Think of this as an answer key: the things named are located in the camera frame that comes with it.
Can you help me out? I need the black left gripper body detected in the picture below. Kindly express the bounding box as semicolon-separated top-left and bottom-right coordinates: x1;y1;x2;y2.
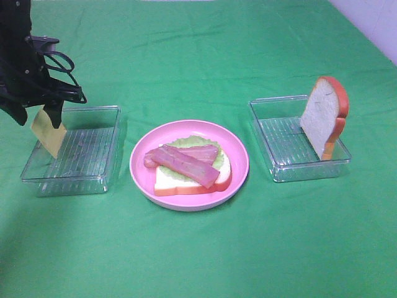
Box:
1;35;81;106

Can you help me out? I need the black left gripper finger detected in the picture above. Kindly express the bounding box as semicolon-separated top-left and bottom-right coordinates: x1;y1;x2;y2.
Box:
1;102;27;126
43;101;63;129

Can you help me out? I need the white bread slice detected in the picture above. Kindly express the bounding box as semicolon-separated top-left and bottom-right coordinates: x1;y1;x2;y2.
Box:
154;165;232;196
300;76;349;161

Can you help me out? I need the green lettuce leaf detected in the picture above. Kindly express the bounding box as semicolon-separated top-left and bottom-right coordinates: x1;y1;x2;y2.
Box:
167;135;231;184

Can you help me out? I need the red bacon strip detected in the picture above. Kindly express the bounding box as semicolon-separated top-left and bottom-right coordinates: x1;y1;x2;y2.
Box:
143;145;219;168
151;145;220;189

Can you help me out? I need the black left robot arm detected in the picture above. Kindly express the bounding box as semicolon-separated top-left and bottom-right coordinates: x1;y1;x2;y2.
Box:
1;1;87;129

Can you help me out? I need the yellow cheese slice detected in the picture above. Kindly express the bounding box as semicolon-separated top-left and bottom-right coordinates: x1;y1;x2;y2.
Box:
30;108;67;159

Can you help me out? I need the clear left ingredient tray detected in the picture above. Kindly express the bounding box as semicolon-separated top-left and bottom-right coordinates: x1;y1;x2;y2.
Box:
20;106;121;197

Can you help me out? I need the pink round plate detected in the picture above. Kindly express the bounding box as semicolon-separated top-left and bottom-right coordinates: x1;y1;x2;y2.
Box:
129;119;249;212

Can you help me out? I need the green tablecloth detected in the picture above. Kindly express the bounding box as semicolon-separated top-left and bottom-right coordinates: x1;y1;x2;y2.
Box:
1;1;396;297

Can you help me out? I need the clear right bread tray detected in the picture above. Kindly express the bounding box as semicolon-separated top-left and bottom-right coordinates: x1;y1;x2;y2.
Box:
249;95;352;183

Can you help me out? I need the white bread slice upright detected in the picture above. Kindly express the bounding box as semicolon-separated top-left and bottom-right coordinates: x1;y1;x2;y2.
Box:
300;76;349;161

